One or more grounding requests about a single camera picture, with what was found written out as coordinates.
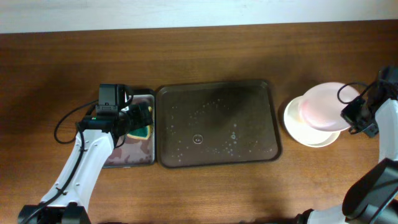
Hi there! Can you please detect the green and yellow scrub sponge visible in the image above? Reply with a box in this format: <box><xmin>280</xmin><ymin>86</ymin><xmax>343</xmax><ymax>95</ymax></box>
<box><xmin>127</xmin><ymin>105</ymin><xmax>154</xmax><ymax>140</ymax></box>

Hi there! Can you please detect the pinkish plate with red stain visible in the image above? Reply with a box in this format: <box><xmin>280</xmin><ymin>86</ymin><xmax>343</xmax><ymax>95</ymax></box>
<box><xmin>298</xmin><ymin>82</ymin><xmax>350</xmax><ymax>132</ymax></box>

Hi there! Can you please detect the cream plate with red stain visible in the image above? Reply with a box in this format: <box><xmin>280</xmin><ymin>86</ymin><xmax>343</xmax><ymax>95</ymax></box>
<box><xmin>283</xmin><ymin>96</ymin><xmax>340</xmax><ymax>148</ymax></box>

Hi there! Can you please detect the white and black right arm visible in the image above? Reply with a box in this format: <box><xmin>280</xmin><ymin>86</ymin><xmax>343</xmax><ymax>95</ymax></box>
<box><xmin>284</xmin><ymin>65</ymin><xmax>397</xmax><ymax>223</ymax></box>

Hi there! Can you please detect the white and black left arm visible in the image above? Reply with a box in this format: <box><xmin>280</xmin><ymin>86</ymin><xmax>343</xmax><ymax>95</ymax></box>
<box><xmin>17</xmin><ymin>101</ymin><xmax>153</xmax><ymax>223</ymax></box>

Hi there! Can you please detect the metal tray with soapy water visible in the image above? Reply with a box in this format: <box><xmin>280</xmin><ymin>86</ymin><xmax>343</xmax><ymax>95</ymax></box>
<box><xmin>104</xmin><ymin>89</ymin><xmax>155</xmax><ymax>168</ymax></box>

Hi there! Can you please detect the dark brown serving tray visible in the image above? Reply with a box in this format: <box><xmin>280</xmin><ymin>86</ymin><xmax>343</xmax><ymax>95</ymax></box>
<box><xmin>155</xmin><ymin>80</ymin><xmax>282</xmax><ymax>169</ymax></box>

